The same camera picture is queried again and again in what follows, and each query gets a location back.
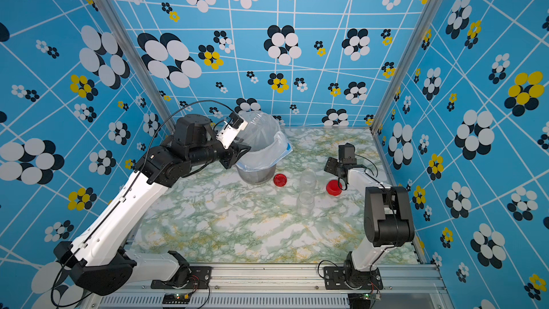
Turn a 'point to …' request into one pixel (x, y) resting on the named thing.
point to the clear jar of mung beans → (307, 181)
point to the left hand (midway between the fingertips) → (248, 140)
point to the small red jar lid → (279, 179)
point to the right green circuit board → (362, 300)
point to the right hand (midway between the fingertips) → (338, 164)
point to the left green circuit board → (176, 298)
